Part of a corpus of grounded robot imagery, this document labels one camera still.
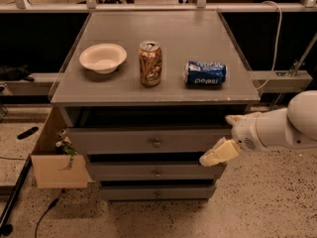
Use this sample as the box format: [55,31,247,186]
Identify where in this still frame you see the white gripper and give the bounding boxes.
[199,112,265,167]

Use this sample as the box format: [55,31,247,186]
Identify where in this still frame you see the grey top drawer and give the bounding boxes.
[67,128,231,155]

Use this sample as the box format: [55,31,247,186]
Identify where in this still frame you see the grey drawer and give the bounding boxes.
[100,185,216,201]
[86,162,226,181]
[67,128,231,155]

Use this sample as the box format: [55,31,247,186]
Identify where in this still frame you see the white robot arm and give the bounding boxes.
[199,90,317,167]

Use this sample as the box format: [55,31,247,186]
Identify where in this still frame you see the grey drawer cabinet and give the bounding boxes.
[52,11,260,188]

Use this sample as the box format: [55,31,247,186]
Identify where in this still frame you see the grey bottom drawer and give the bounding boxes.
[100,185,216,201]

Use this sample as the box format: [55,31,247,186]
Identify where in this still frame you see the grey middle drawer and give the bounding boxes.
[86,162,226,181]

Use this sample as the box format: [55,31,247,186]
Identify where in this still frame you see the blue pepsi can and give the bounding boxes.
[183,60,227,86]

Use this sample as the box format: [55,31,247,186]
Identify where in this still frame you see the gold soda can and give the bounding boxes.
[139,41,162,86]

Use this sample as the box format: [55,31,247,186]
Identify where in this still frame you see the white bowl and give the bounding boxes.
[79,44,127,74]

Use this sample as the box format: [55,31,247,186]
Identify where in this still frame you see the items inside cardboard box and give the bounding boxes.
[55,129,76,156]

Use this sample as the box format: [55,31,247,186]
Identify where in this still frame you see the cardboard box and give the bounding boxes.
[31,107,90,188]

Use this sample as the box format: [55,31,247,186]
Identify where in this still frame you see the black remote on floor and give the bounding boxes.
[17,126,39,140]

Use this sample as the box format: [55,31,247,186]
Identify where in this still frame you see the black object on ledge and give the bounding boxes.
[0,65,35,82]

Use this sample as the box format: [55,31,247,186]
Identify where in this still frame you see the black pole on floor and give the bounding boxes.
[0,157,32,238]

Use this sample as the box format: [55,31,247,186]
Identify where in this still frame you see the white cable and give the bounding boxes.
[253,0,284,91]

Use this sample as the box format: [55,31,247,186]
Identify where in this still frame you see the black floor cable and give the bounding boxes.
[33,188,65,238]

